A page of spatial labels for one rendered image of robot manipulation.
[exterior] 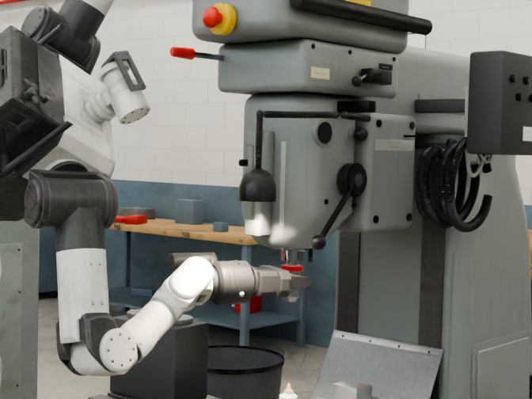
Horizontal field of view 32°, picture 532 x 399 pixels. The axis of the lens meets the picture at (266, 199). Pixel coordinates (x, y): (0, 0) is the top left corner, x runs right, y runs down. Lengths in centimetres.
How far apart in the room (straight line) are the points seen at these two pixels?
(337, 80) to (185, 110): 643
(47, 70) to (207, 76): 628
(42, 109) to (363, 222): 71
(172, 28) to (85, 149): 671
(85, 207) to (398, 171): 72
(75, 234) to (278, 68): 51
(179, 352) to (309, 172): 61
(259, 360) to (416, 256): 208
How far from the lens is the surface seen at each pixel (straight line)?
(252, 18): 179
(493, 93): 196
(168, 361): 226
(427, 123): 220
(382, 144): 203
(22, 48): 186
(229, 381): 385
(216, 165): 801
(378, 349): 232
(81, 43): 205
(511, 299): 244
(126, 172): 888
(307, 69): 183
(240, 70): 193
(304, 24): 181
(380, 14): 195
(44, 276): 938
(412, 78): 215
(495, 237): 234
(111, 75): 186
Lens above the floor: 151
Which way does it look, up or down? 3 degrees down
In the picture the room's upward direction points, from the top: 1 degrees clockwise
